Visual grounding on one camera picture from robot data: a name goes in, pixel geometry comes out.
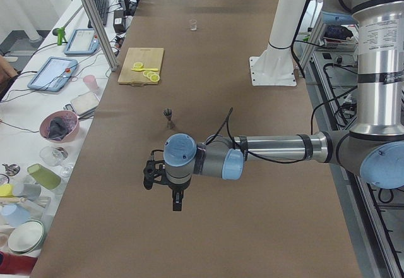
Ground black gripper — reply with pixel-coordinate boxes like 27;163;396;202
172;188;185;212

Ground steel jigger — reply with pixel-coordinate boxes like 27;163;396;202
163;108;175;130

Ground small glass measuring cup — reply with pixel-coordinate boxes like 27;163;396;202
189;19;198;31

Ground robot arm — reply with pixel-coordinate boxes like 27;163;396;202
161;0;403;211

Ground green cup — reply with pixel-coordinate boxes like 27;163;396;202
27;164;61;190

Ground pink plastic cup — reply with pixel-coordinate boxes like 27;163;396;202
83;75;99;93

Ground grey cup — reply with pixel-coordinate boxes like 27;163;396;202
13;183;42;201

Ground light blue cup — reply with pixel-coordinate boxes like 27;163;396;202
1;204;31;227

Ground yellow cup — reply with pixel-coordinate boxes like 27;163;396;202
0;183;13;198

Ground outer lemon slice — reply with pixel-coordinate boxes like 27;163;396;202
149;73;160;83

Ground wine glass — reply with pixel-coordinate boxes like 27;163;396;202
39;146;74;178

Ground silver kitchen scale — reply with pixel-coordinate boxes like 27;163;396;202
70;92;99;116

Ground pink bowl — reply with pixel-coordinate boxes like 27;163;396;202
39;110;80;143

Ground grey cloth in bowl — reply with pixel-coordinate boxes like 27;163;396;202
47;117;69;141

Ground wooden cutting board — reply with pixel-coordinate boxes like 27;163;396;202
118;47;164;86

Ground white green bowl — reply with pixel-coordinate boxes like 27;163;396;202
8;219;45;254

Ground near blue teach pendant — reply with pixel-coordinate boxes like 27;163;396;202
27;57;78;93

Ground blue teach pendant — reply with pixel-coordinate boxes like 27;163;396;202
27;57;78;93
64;29;100;56

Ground far blue teach pendant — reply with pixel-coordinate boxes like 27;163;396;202
64;29;100;56

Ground black power adapter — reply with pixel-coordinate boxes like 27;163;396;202
113;9;126;33

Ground black keyboard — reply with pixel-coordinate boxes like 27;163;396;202
93;0;109;27

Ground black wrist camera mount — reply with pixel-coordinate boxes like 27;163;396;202
143;160;168;190

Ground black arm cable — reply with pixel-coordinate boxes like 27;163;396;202
205;107;313;165

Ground white camera pole base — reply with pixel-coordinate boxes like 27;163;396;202
250;0;299;87

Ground green handled tool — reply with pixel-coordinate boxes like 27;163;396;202
52;5;83;45

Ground aluminium frame post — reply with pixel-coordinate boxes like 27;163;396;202
81;0;118;71

